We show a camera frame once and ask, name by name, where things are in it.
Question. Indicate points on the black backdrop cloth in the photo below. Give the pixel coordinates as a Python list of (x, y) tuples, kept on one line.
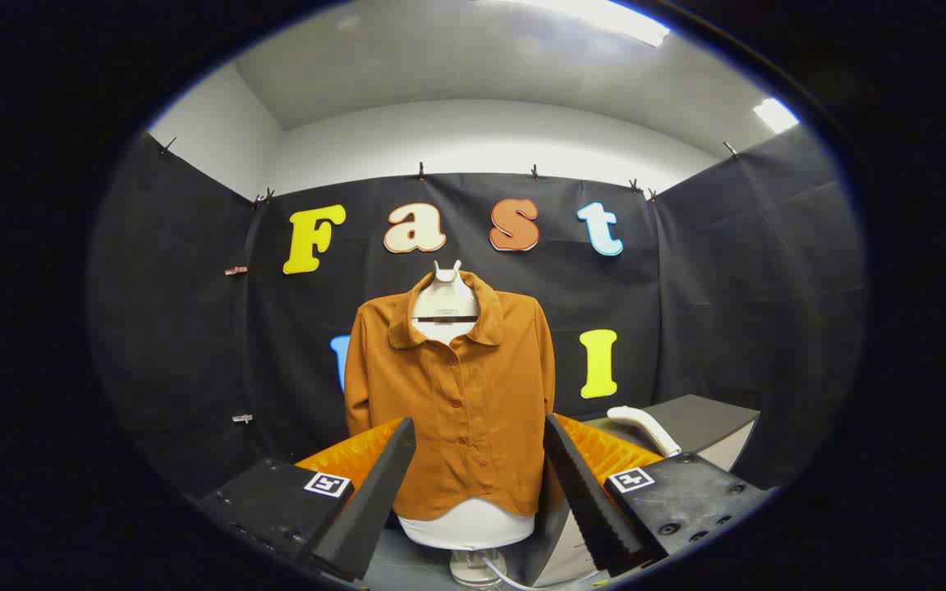
[(686, 287)]

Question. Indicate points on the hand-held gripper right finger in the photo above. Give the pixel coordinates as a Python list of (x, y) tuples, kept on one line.
[(588, 501)]

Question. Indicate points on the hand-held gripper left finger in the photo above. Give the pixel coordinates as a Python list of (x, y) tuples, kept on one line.
[(374, 501)]

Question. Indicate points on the white garment steamer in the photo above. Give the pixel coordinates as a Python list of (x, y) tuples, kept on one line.
[(645, 427)]

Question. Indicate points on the orange button-up shirt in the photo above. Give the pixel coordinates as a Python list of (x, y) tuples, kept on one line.
[(473, 410)]

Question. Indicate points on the small ceiling light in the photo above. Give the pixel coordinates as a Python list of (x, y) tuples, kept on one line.
[(775, 115)]

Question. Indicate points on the long ceiling light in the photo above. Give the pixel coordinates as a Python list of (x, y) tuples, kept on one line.
[(604, 16)]

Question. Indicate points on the mannequin stand base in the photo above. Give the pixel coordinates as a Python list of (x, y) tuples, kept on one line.
[(477, 568)]

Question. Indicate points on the white mannequin torso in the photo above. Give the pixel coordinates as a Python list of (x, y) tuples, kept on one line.
[(473, 529)]

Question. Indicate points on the grey table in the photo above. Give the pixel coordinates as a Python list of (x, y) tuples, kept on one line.
[(703, 419)]

